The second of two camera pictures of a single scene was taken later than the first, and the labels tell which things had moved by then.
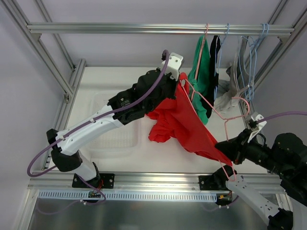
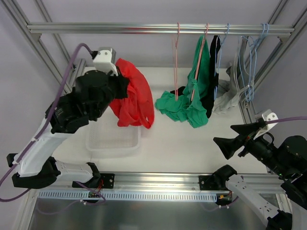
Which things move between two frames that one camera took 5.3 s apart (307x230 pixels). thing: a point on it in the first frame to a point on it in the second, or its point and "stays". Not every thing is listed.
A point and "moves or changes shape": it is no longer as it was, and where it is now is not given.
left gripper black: [171, 87] to [120, 84]
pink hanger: [232, 176] to [175, 61]
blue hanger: [217, 73] stays
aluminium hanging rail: [162, 27] stays
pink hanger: [199, 62] stays
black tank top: [207, 99] stays
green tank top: [198, 80] stays
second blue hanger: [247, 57] stays
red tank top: [179, 119] moves or changes shape
